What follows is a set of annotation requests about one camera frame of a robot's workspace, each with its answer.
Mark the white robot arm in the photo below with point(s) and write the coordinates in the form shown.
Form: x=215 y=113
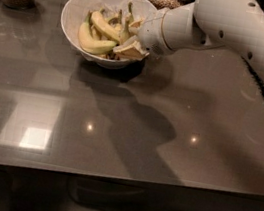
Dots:
x=204 y=24

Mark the white paper bowl liner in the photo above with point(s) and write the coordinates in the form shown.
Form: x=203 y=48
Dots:
x=80 y=3

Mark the yellow banana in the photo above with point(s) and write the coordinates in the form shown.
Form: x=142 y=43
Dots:
x=125 y=33
x=103 y=27
x=91 y=45
x=130 y=13

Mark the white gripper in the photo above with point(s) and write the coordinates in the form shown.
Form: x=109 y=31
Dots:
x=150 y=34

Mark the white ceramic bowl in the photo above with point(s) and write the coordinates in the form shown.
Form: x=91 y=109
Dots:
x=74 y=16

